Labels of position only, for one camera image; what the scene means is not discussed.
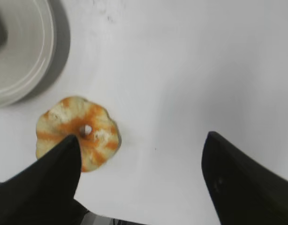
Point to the orange striped pumpkin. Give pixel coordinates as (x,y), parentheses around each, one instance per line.
(97,134)

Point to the beige round plate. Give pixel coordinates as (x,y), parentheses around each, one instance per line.
(34,47)

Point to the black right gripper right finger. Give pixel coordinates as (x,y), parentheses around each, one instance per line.
(243,192)

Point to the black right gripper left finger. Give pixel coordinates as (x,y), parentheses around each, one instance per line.
(43,193)

